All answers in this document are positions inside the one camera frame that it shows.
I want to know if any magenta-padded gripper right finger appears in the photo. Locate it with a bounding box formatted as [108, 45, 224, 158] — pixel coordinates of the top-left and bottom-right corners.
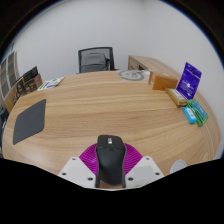
[123, 143, 165, 189]

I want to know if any small tan box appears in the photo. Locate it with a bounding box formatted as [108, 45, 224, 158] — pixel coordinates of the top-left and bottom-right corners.
[165, 87, 188, 108]

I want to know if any black leather office chair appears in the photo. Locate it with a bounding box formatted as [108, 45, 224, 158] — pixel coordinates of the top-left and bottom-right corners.
[0, 107, 9, 156]

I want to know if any white leaflet with green print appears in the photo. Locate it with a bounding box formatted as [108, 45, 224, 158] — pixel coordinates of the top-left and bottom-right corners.
[36, 76, 66, 92]

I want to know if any round grey-white disc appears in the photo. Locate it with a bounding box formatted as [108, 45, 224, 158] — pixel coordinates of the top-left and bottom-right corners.
[118, 69, 146, 82]

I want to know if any small blue box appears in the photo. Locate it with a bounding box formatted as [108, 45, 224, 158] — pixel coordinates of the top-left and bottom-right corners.
[182, 105, 198, 125]

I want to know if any green flat box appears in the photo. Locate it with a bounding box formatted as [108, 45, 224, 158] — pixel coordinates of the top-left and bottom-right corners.
[186, 98, 209, 127]

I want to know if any black computer mouse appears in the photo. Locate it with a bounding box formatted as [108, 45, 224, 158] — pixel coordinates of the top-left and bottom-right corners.
[94, 134, 127, 189]

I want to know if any stack of dark cardboard boxes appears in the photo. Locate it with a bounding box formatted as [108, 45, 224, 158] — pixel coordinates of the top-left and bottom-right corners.
[13, 65, 44, 101]

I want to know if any dark grey mouse pad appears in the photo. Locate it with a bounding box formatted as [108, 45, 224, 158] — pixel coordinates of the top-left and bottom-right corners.
[12, 98, 47, 146]

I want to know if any wooden shelf unit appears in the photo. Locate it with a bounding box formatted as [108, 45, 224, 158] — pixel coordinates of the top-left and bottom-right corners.
[0, 50, 20, 111]

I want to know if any round grey cable grommet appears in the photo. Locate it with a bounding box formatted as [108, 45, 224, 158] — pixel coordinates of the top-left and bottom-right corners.
[169, 159, 188, 175]

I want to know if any wooden side desk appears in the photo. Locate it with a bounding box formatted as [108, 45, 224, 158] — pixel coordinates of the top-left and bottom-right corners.
[127, 54, 183, 81]

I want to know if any purple standing card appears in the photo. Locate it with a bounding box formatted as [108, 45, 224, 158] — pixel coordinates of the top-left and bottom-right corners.
[175, 61, 203, 101]

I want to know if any black mesh office chair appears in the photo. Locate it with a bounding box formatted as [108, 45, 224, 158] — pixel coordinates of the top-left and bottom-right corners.
[77, 46, 118, 74]

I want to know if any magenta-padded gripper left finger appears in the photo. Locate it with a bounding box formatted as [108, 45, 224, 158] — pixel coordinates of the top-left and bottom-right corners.
[57, 143, 100, 189]

